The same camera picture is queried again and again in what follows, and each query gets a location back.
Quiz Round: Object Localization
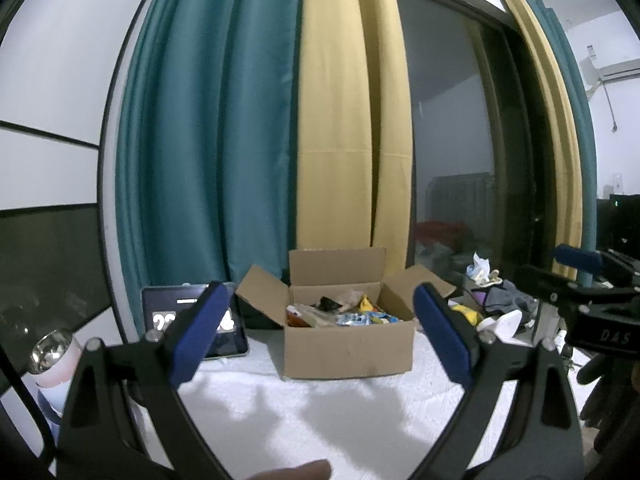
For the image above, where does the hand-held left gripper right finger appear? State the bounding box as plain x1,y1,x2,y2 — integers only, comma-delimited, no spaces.
407,282,586,480

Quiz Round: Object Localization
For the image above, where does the white air conditioner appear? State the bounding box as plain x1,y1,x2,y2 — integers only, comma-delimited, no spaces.
582,45,640,93

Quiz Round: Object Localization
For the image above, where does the black metal frame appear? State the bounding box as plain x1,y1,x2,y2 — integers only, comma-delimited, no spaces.
0,355,57,476

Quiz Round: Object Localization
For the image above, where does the black monitor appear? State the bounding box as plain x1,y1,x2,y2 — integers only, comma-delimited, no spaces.
595,192,640,252

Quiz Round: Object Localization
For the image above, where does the wide yellow curtain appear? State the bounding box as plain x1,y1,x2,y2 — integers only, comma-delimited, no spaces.
295,0,415,276

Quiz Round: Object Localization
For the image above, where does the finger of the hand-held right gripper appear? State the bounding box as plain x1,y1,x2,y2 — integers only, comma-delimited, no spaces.
517,265,640,307
554,244,640,287

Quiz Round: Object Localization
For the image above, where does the white plastic object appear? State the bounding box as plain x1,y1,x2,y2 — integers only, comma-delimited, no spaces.
476,309,524,344

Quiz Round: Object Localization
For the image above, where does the narrow teal curtain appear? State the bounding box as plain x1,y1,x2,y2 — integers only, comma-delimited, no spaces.
515,0,598,286

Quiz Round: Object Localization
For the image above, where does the tablet with clock display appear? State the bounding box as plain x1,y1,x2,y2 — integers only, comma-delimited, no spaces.
141,282,249,361

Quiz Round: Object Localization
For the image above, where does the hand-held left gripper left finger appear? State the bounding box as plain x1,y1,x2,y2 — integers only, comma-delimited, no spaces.
55,281,236,480

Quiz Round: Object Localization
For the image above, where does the brown cardboard box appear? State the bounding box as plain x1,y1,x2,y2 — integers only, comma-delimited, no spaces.
235,246,457,380

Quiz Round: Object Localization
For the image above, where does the dark glass window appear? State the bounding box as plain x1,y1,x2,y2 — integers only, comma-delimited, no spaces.
390,0,551,286

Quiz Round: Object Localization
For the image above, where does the narrow yellow curtain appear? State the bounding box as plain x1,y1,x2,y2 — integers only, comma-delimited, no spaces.
492,0,583,281

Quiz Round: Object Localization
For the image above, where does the person's right hand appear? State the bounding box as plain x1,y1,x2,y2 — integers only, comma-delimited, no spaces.
577,352,640,458

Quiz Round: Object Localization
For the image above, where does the grey cloth pile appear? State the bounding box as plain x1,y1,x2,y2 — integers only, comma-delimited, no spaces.
465,280,539,329

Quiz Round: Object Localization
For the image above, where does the person's left hand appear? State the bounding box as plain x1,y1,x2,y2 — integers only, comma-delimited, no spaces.
247,460,333,480

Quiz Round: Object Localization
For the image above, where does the white crumpled bag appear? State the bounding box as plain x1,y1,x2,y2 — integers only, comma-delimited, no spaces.
467,252,501,284

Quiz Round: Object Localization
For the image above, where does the white pink thermos cup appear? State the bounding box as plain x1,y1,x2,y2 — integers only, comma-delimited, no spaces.
27,327,83,418

